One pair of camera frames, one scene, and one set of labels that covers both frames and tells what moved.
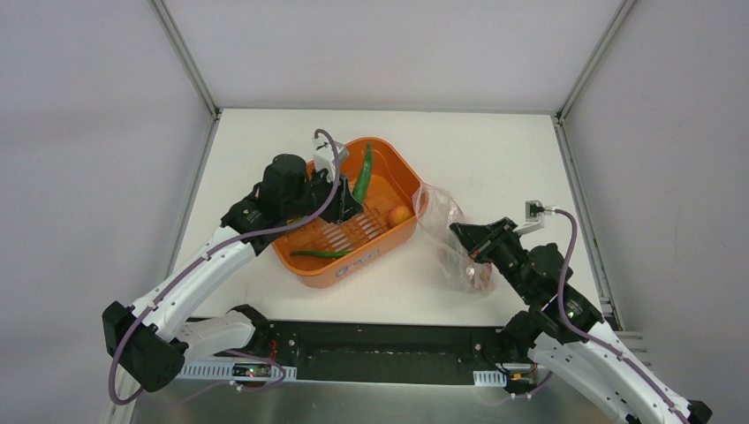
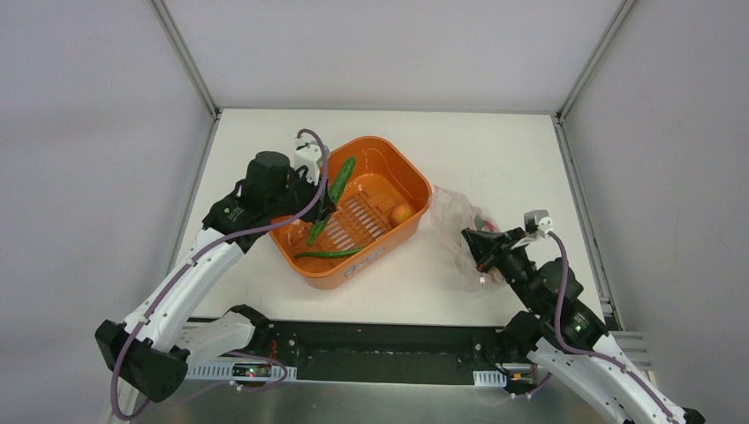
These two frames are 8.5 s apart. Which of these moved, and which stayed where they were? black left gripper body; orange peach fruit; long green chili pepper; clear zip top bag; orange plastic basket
Moved: clear zip top bag; long green chili pepper
Stayed: black left gripper body; orange plastic basket; orange peach fruit
